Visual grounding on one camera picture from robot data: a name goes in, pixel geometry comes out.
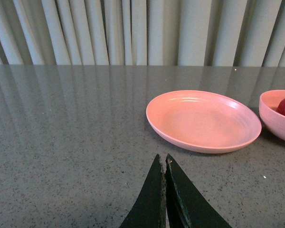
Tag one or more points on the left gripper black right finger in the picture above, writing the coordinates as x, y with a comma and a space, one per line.
186, 207

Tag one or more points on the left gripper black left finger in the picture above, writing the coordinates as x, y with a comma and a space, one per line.
149, 209

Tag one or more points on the pink bowl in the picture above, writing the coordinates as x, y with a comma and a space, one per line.
274, 121

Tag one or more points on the white pleated curtain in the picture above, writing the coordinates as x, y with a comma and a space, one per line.
143, 32

